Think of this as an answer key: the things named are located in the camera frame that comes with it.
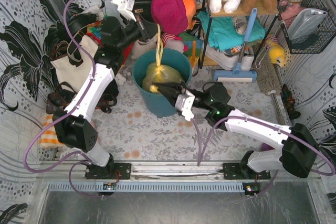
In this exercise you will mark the orange white checked cloth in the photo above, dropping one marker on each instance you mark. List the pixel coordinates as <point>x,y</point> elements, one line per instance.
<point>49,138</point>

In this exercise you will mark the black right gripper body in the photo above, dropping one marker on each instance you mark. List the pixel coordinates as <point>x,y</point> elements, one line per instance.
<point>176,94</point>

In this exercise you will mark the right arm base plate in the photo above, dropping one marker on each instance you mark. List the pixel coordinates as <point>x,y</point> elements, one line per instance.
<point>233,171</point>

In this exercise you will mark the rainbow striped box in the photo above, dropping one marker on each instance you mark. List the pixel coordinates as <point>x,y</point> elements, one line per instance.
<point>192,47</point>

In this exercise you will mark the black orange toy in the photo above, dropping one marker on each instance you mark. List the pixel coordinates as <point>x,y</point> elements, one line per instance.
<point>289,103</point>

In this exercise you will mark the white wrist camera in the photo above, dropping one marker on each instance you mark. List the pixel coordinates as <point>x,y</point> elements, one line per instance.
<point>184,104</point>
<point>125,8</point>

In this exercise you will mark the orange plush toy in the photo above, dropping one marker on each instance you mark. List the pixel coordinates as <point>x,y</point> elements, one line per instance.
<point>190,7</point>

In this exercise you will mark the black wire basket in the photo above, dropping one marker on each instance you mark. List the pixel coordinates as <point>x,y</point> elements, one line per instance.
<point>317,41</point>

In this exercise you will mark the aluminium mounting rail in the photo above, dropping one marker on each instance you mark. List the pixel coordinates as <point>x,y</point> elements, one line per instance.
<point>170,171</point>

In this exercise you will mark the pink striped plush doll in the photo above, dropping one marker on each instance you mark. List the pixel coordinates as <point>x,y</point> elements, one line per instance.
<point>173,42</point>

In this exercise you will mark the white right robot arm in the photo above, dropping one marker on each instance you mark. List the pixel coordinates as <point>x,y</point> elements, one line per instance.
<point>292,147</point>

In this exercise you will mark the cream canvas tote bag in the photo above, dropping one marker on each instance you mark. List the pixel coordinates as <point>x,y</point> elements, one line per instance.
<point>76,76</point>

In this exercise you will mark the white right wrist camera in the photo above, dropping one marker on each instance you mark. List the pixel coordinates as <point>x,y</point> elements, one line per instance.
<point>184,104</point>

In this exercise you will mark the blue handled mop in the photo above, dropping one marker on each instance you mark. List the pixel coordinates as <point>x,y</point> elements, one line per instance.
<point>236,74</point>

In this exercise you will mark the yellow-green trash bag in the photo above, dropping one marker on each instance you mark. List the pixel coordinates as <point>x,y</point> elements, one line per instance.
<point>157,72</point>

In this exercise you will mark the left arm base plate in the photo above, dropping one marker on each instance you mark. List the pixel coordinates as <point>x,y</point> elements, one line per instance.
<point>121,171</point>

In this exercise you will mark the yellow plush duck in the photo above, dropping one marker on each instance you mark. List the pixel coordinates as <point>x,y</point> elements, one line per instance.
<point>275,52</point>

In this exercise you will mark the colourful striped bag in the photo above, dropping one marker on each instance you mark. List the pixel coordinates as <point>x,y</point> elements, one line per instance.
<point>94,29</point>

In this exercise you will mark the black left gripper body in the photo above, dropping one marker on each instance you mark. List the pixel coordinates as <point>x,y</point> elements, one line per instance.
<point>143,28</point>

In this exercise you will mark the black metal shelf rack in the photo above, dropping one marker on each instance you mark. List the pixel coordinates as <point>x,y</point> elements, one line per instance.
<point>238,12</point>

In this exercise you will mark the black leather handbag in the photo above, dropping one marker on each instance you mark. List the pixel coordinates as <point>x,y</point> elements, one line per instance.
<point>143,8</point>

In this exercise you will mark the grey patterned pouch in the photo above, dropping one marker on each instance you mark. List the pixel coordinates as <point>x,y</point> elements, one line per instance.
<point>240,24</point>

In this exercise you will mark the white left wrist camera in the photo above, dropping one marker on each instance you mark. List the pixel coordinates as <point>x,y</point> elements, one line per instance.
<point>125,8</point>

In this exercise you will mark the silver foil pouch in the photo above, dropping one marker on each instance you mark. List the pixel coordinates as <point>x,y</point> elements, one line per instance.
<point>306,22</point>

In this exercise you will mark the magenta fabric bag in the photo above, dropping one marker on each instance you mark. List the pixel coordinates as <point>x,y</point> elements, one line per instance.
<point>170,15</point>

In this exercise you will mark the teal folded cloth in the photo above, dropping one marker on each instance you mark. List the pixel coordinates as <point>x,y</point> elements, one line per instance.
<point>223,35</point>

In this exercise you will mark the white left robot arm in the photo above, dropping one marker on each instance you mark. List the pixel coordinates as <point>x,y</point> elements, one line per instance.
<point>73,127</point>

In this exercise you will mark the teal plastic trash bin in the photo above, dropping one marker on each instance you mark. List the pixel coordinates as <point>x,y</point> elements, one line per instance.
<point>157,103</point>

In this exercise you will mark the dark brown leather bag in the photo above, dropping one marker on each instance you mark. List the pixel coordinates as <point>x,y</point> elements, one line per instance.
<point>64,93</point>

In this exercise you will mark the white plush lamb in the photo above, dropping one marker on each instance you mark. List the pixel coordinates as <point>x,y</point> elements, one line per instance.
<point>139,48</point>

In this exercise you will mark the beige chenille mop head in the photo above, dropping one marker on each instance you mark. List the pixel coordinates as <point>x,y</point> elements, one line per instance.
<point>267,78</point>

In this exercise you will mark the pink rolled towel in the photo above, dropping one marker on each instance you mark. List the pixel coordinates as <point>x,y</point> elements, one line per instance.
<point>95,127</point>

